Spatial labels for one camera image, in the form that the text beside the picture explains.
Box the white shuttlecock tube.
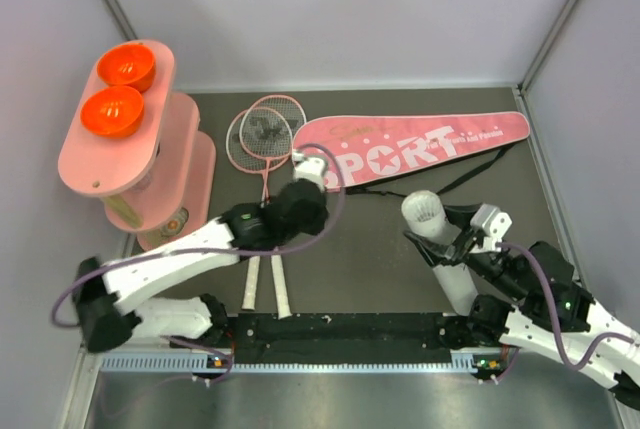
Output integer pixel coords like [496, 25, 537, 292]
[401, 190, 478, 316]

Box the purple cable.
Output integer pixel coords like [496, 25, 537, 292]
[499, 241, 636, 373]
[51, 143, 346, 328]

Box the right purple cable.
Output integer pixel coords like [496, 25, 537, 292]
[499, 241, 636, 373]

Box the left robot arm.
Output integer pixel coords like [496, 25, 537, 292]
[72, 179, 328, 353]

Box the grey slotted cable duct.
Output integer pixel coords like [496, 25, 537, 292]
[100, 351, 503, 375]

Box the pink SPORT racket bag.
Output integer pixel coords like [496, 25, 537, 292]
[293, 112, 530, 191]

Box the pink three-tier wooden shelf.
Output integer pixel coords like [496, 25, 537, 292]
[58, 40, 216, 251]

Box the pink badminton racket right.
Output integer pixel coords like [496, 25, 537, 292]
[239, 94, 307, 320]

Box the orange plastic bowl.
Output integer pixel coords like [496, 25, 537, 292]
[97, 43, 156, 93]
[80, 86, 145, 139]

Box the upper orange plastic bowl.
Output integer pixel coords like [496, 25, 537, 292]
[97, 43, 156, 93]

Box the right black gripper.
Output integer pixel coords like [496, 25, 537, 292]
[403, 201, 526, 300]

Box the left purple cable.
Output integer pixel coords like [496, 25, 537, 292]
[51, 143, 346, 328]

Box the pink badminton racket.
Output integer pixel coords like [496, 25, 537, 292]
[239, 94, 307, 320]
[225, 106, 292, 319]

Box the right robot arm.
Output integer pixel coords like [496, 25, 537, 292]
[401, 191, 639, 409]

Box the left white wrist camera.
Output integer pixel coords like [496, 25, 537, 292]
[291, 150, 329, 192]

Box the pink badminton racket left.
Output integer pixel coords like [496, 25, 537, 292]
[225, 106, 292, 319]

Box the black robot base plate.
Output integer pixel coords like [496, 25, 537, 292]
[169, 312, 504, 364]

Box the lower orange plastic bowl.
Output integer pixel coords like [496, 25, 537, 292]
[80, 86, 145, 139]

